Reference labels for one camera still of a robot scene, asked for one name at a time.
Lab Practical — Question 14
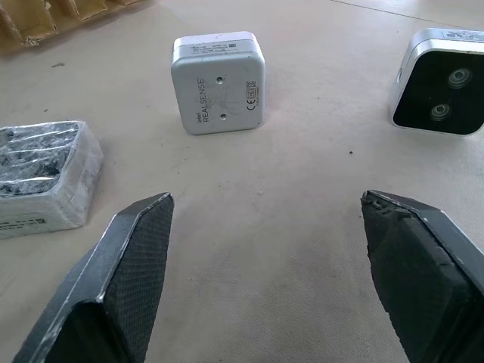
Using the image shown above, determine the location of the grey camera with black lens face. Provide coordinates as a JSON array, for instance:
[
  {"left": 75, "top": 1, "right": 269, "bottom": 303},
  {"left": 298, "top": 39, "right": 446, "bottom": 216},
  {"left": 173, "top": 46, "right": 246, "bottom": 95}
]
[{"left": 388, "top": 27, "right": 484, "bottom": 137}]

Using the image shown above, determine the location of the grey RealSense camera, printed back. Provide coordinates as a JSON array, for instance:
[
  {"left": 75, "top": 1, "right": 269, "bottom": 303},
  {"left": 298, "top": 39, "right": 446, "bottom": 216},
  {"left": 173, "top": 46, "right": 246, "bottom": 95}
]
[{"left": 170, "top": 30, "right": 265, "bottom": 136}]

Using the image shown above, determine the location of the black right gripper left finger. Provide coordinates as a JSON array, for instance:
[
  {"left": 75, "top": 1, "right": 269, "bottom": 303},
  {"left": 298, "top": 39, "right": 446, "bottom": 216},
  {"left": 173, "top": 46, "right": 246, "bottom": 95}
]
[{"left": 12, "top": 192, "right": 175, "bottom": 363}]

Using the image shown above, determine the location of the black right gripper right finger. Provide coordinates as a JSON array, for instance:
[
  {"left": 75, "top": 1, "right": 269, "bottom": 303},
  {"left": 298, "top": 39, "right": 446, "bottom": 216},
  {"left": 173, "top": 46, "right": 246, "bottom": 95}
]
[{"left": 361, "top": 189, "right": 484, "bottom": 363}]

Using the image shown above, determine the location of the white camera wrapped in plastic film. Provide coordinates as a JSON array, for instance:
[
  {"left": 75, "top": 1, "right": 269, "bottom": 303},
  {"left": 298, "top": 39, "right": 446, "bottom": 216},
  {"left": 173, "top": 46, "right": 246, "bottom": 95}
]
[{"left": 0, "top": 119, "right": 104, "bottom": 240}]

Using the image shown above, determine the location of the beige cardboard compartment tray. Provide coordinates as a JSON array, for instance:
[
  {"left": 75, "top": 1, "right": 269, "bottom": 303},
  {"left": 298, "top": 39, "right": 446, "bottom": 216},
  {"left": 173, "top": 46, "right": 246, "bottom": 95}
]
[{"left": 0, "top": 0, "right": 152, "bottom": 48}]

